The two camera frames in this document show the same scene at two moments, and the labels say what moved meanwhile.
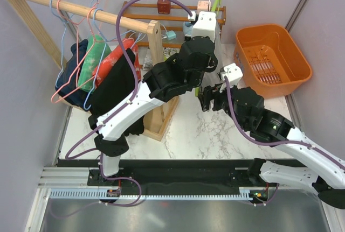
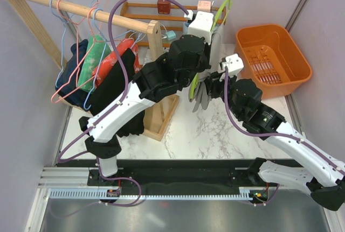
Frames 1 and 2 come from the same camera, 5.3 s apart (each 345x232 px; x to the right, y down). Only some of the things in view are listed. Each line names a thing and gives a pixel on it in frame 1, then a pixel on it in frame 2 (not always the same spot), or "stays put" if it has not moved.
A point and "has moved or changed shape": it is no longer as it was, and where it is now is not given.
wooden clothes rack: x=159 y=114 stays put
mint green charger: x=171 y=35 stays put
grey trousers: x=212 y=76 has moved or changed shape
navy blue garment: x=67 y=86 stays put
